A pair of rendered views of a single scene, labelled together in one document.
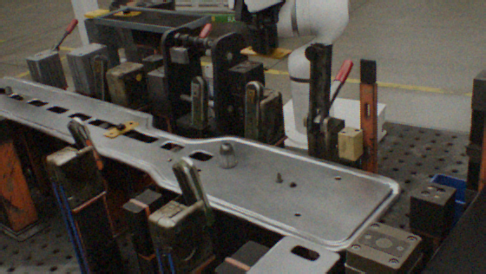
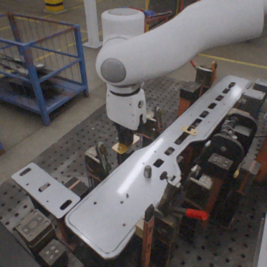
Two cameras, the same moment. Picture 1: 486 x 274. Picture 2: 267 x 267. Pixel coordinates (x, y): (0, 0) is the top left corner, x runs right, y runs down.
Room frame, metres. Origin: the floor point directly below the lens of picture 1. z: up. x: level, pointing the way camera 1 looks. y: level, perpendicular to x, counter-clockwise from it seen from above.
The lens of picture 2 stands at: (0.82, -0.55, 1.70)
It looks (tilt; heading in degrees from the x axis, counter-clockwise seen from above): 40 degrees down; 85
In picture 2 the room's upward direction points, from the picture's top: straight up
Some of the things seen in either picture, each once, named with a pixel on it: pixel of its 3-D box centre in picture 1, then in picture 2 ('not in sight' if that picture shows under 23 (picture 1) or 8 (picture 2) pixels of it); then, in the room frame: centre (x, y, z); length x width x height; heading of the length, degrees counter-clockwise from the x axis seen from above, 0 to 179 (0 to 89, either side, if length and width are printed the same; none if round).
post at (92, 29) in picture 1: (113, 81); not in sight; (1.74, 0.42, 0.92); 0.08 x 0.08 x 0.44; 47
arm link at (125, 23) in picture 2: not in sight; (123, 46); (0.85, -0.06, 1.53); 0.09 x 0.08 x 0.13; 77
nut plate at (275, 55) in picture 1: (265, 48); (125, 142); (0.85, -0.05, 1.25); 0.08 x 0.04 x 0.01; 47
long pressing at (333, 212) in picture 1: (114, 131); (189, 128); (1.17, 0.30, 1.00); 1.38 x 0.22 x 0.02; 47
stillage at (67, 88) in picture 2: not in sight; (27, 65); (-0.24, 2.37, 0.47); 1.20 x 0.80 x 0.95; 145
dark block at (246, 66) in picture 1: (254, 145); (207, 197); (1.17, -0.03, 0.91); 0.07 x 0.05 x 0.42; 137
